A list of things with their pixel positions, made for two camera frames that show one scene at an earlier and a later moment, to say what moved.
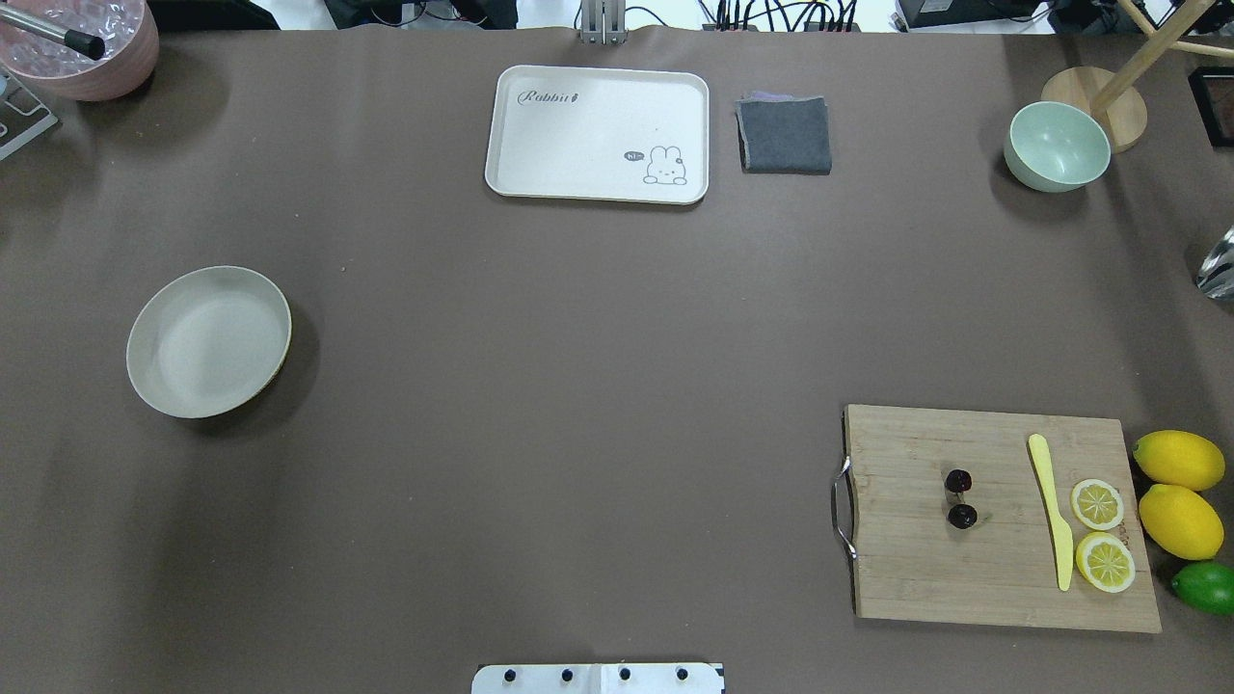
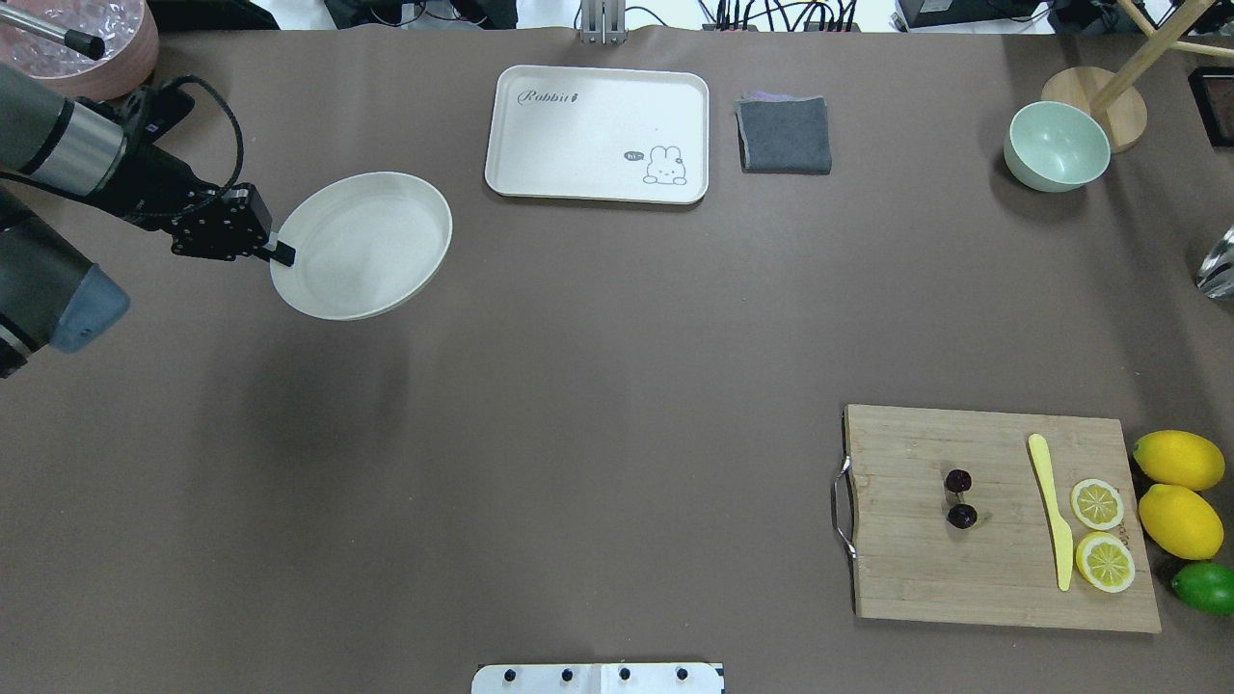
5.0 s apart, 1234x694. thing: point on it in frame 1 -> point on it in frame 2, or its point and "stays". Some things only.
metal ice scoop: [1216, 277] stays
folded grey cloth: [781, 133] stays
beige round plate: [206, 341] -> [363, 245]
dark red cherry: [958, 480] stays
